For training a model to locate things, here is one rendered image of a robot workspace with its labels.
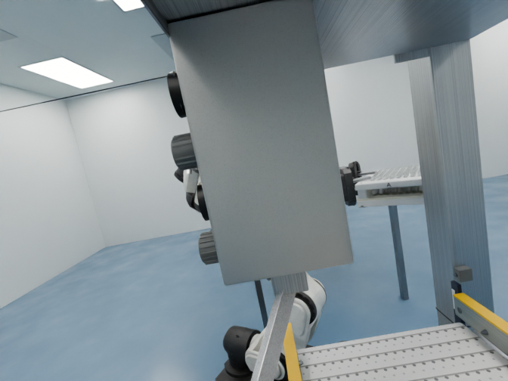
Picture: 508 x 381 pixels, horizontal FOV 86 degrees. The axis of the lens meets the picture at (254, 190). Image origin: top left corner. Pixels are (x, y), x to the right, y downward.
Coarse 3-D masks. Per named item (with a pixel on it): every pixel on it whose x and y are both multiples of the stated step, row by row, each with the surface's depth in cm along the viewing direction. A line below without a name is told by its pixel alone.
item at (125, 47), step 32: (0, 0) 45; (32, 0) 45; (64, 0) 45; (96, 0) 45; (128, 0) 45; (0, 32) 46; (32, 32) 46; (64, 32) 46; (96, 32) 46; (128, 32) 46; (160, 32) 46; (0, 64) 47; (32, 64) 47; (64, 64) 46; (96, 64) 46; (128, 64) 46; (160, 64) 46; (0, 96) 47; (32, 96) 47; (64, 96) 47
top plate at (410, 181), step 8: (408, 176) 78; (416, 176) 76; (360, 184) 81; (368, 184) 80; (376, 184) 78; (384, 184) 77; (392, 184) 76; (400, 184) 75; (408, 184) 74; (416, 184) 73
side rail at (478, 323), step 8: (456, 304) 42; (456, 312) 43; (464, 312) 41; (472, 312) 39; (464, 320) 41; (472, 320) 39; (480, 320) 38; (480, 328) 38; (488, 328) 36; (496, 328) 35; (488, 336) 37; (496, 336) 35; (504, 336) 34; (496, 344) 35; (504, 344) 34; (504, 352) 34
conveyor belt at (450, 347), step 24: (384, 336) 42; (408, 336) 41; (432, 336) 40; (456, 336) 39; (312, 360) 40; (336, 360) 39; (360, 360) 38; (384, 360) 38; (408, 360) 37; (432, 360) 36; (456, 360) 35; (480, 360) 35; (504, 360) 34
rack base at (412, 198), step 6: (366, 198) 81; (372, 198) 80; (378, 198) 79; (384, 198) 78; (390, 198) 77; (396, 198) 76; (402, 198) 76; (408, 198) 75; (414, 198) 74; (420, 198) 73; (360, 204) 82; (366, 204) 81; (372, 204) 80; (378, 204) 79; (384, 204) 78; (390, 204) 78; (396, 204) 77; (402, 204) 76; (408, 204) 75; (414, 204) 74
